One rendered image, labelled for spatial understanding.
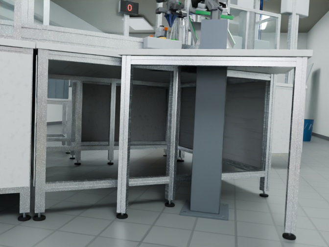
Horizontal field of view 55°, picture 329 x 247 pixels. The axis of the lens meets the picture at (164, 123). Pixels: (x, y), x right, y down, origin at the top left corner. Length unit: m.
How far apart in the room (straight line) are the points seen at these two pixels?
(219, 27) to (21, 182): 1.27
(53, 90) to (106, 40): 2.04
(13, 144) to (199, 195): 0.98
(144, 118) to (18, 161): 2.17
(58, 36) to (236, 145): 1.55
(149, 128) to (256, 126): 1.60
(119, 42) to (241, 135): 1.23
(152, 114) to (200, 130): 1.96
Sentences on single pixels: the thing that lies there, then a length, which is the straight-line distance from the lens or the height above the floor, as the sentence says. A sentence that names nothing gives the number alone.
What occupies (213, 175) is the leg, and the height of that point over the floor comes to 0.22.
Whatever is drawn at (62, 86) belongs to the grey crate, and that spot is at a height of 0.75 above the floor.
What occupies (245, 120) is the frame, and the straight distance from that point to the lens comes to 2.47.
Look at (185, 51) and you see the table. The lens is 1.53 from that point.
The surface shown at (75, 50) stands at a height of 0.84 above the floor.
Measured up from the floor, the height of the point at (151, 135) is 0.24.
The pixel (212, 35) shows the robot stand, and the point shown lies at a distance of 1.77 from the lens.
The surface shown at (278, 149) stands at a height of 0.21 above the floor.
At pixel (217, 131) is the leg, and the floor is 0.46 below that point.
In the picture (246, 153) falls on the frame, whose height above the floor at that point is 0.26.
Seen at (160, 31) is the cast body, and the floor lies 1.05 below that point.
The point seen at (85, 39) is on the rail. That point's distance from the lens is 1.75.
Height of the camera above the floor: 0.58
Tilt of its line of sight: 3 degrees down
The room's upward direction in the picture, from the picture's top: 2 degrees clockwise
